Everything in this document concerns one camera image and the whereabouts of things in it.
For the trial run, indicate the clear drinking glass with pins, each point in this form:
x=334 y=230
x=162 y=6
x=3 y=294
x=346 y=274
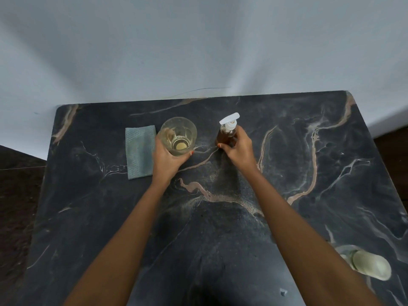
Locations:
x=178 y=135

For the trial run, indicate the person's right hand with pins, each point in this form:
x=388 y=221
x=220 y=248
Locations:
x=242 y=154

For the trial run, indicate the person's right thumb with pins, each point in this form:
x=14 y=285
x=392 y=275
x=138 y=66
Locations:
x=225 y=148

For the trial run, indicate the amber pump bottle white dispenser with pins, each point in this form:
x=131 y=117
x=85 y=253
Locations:
x=227 y=134

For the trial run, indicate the person's left hand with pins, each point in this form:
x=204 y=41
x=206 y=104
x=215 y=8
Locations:
x=164 y=167

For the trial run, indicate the person's left forearm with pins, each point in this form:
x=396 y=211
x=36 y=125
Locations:
x=127 y=245

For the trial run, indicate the person's left thumb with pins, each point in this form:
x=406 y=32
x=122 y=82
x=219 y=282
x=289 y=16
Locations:
x=184 y=158

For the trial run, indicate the grey-green folded cleaning cloth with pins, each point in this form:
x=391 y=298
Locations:
x=139 y=152

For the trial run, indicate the person's right forearm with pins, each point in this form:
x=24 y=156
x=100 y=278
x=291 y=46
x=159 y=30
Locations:
x=296 y=238

